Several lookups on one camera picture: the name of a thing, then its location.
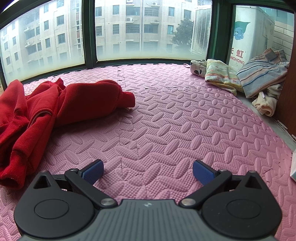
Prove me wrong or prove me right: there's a brown wooden cabinet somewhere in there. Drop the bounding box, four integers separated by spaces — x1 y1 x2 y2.
271 28 296 143

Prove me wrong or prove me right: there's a tree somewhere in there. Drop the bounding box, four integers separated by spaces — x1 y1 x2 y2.
171 18 194 47

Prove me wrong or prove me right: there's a white appliance with cartoon sticker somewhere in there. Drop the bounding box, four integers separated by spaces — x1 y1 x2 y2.
228 5 275 69

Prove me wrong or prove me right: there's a cream cloth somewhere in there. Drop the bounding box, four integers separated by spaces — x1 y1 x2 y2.
252 83 283 117

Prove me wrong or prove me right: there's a yellow floral cloth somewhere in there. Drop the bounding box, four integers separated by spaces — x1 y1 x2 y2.
205 59 244 96

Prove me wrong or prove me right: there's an apartment building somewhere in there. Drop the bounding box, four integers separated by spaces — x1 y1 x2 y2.
0 0 213 80

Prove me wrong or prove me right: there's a dark green window frame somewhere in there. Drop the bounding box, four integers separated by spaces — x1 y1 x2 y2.
0 0 296 93

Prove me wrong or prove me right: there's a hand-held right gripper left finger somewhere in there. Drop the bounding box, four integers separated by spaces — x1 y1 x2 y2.
32 159 117 208

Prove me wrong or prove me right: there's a white patterned cloth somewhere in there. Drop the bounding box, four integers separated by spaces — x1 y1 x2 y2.
190 59 208 78

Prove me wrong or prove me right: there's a red sweater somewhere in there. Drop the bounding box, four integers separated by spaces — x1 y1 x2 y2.
0 78 136 189

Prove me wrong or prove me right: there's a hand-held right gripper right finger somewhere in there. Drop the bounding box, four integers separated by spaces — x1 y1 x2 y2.
179 159 265 208

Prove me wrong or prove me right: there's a white louvered outdoor unit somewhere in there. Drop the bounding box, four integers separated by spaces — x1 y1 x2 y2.
191 6 212 55

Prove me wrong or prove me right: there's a pink foam floor mat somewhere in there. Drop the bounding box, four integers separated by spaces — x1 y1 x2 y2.
0 64 296 241

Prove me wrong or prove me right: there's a white box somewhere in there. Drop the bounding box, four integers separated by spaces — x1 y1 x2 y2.
289 149 296 181

